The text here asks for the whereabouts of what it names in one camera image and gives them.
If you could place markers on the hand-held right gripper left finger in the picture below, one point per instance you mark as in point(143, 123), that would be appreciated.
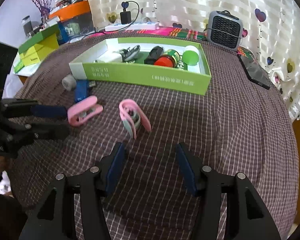
point(115, 170)

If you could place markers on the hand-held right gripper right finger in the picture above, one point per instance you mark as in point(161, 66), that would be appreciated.
point(187, 170)

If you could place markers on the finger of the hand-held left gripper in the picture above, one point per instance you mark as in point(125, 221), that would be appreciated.
point(50, 111)
point(52, 131)

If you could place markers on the pink and green clip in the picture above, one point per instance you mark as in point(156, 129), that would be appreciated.
point(135, 120)

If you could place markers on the white charger plug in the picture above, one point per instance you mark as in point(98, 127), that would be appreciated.
point(111, 56)

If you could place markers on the green cardboard box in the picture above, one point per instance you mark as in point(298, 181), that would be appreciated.
point(145, 78)

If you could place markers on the brown jar red lid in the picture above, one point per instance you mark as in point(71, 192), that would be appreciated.
point(168, 59)

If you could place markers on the black oblong device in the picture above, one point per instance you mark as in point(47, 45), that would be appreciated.
point(153, 55)

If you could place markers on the person's left hand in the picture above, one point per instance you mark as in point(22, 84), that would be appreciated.
point(0, 164)

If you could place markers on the small green white box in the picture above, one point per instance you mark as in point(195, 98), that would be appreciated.
point(18, 67)

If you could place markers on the small grey round object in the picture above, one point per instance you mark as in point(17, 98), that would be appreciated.
point(68, 82)

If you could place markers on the blue usb reader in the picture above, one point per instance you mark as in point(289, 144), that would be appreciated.
point(81, 91)

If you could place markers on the yellow-green box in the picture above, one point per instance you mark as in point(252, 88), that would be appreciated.
point(40, 53)

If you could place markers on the brown checkered blanket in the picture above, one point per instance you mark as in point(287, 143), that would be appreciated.
point(227, 135)

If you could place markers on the glass jar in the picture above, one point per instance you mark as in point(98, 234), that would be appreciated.
point(27, 26)

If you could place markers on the orange lidded storage bin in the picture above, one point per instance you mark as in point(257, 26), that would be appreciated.
point(82, 26)

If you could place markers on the orange tray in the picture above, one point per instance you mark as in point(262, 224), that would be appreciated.
point(72, 8)

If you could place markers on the green flat packet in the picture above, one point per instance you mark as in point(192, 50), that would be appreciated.
point(182, 65)

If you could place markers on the white bottle green lid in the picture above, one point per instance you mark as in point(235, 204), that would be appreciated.
point(190, 56)

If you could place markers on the white power strip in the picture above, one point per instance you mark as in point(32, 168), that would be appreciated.
point(132, 26)

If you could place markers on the black smartphone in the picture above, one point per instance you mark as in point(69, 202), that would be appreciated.
point(255, 72)

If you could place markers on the black charger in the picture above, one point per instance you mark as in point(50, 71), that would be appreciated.
point(125, 17)

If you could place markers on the colourful striped blanket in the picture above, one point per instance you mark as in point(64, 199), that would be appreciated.
point(180, 33)

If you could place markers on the grey desk fan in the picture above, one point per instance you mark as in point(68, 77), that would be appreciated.
point(225, 30)

